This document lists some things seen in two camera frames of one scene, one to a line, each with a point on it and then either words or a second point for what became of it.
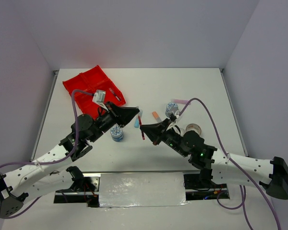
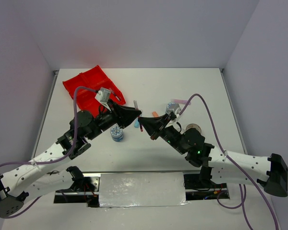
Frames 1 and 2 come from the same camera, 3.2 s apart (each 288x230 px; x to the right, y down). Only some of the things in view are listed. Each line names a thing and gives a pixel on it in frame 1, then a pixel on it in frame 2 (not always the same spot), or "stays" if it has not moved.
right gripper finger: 154,130 → 156,120
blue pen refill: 114,94 stays
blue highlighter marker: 137,123 stays
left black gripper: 123,115 stays
